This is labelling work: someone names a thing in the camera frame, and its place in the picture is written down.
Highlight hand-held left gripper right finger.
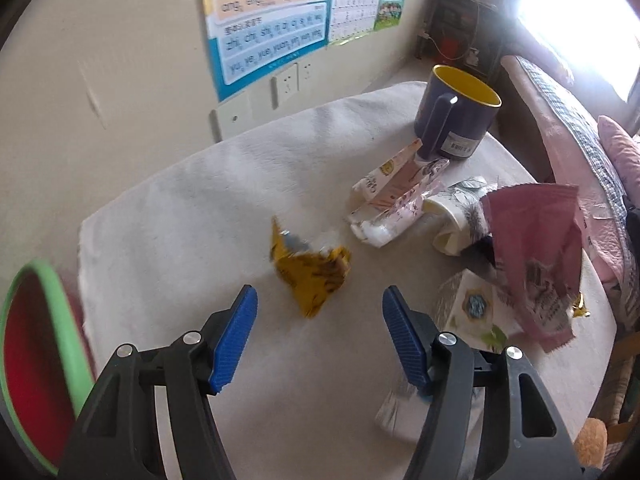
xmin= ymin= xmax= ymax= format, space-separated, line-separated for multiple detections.
xmin=381 ymin=285 xmax=586 ymax=480

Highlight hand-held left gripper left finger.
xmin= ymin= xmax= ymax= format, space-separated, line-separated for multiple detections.
xmin=57 ymin=284 xmax=259 ymax=480

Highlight yellow snack wrapper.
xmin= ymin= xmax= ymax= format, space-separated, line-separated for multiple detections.
xmin=270 ymin=216 xmax=352 ymax=319

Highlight clear plastic wrapper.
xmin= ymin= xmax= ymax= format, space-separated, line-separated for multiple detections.
xmin=350 ymin=157 xmax=451 ymax=247

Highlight green bin with red liner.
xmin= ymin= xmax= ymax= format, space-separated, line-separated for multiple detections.
xmin=0 ymin=259 xmax=96 ymax=476

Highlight white wrapper with blue print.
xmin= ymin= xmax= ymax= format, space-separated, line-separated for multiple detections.
xmin=432 ymin=269 xmax=523 ymax=353

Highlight silver foil wrapper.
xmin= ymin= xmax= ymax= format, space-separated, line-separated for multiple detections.
xmin=375 ymin=350 xmax=481 ymax=441

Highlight white crumpled wrapper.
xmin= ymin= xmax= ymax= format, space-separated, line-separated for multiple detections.
xmin=424 ymin=176 xmax=501 ymax=257

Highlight white table cloth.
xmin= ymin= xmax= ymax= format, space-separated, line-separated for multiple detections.
xmin=77 ymin=80 xmax=618 ymax=480

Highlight large pink snack wrapper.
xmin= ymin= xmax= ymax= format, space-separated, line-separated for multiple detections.
xmin=477 ymin=183 xmax=586 ymax=353

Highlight orange plush toy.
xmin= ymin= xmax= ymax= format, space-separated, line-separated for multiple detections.
xmin=574 ymin=417 xmax=608 ymax=466

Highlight blue mug with yellow inside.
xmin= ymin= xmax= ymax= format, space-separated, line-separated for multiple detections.
xmin=414 ymin=65 xmax=502 ymax=161

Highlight dark cloth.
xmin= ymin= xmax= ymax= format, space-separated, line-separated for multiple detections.
xmin=622 ymin=195 xmax=640 ymax=241

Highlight pink bed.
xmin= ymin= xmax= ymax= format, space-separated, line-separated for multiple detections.
xmin=500 ymin=55 xmax=640 ymax=311

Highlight plaid quilt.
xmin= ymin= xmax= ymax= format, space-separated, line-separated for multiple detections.
xmin=515 ymin=57 xmax=631 ymax=261

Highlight pink quilted pillow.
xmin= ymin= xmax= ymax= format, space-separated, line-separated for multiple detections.
xmin=597 ymin=115 xmax=640 ymax=201

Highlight dark metal shelf rack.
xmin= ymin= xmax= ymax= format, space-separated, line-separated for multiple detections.
xmin=417 ymin=0 xmax=506 ymax=78

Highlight bright window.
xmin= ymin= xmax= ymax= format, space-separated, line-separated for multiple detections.
xmin=517 ymin=0 xmax=640 ymax=101

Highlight large white wall socket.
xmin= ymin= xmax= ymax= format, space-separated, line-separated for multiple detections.
xmin=271 ymin=62 xmax=299 ymax=109

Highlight blue letter wall poster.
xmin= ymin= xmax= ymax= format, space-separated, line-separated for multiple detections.
xmin=196 ymin=0 xmax=329 ymax=102

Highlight white grid wall poster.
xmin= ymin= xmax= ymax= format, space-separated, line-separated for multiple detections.
xmin=327 ymin=0 xmax=388 ymax=46

